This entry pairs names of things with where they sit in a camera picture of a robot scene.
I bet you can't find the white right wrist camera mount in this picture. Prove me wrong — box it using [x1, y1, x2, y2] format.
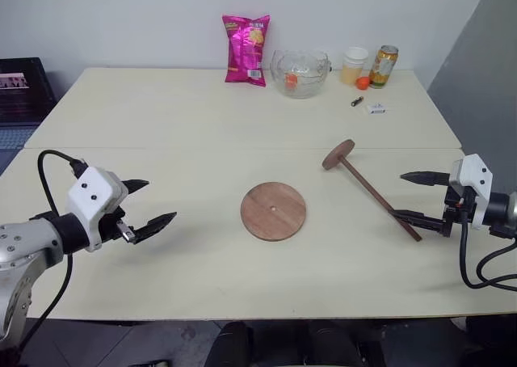
[449, 153, 494, 230]

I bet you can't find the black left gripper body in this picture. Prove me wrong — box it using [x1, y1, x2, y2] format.
[96, 180, 137, 246]

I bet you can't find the round wooden base disc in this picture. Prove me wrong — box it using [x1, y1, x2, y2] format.
[240, 181, 308, 243]

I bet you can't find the white lidded plastic jar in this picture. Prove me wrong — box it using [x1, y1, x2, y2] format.
[340, 46, 370, 86]

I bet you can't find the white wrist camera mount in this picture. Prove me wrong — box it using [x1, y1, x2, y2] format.
[449, 153, 494, 230]
[65, 166, 124, 253]

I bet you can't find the clear glass bowl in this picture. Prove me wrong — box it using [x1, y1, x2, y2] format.
[270, 49, 333, 99]

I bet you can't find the wooden rod with disc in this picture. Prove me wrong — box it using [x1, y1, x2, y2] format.
[322, 138, 423, 243]

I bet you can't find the black crate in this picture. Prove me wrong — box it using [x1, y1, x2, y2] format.
[0, 57, 57, 170]

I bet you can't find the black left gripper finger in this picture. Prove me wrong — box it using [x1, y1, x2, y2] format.
[131, 211, 179, 246]
[122, 178, 150, 196]

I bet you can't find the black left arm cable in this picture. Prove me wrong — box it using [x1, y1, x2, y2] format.
[18, 150, 89, 350]

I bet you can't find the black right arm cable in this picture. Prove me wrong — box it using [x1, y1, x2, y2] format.
[459, 217, 517, 290]

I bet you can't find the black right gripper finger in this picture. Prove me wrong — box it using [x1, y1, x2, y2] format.
[388, 209, 445, 234]
[399, 171, 452, 188]

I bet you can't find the yellow green drink can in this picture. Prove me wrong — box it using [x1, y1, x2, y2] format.
[368, 44, 400, 90]

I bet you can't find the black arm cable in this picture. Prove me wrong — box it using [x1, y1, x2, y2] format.
[459, 217, 517, 290]
[18, 150, 89, 350]

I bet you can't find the pink chip bag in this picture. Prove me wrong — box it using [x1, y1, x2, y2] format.
[221, 14, 271, 87]

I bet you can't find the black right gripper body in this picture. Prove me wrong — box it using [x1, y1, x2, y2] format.
[440, 184, 478, 238]

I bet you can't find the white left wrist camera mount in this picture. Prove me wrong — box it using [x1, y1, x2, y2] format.
[65, 166, 124, 253]

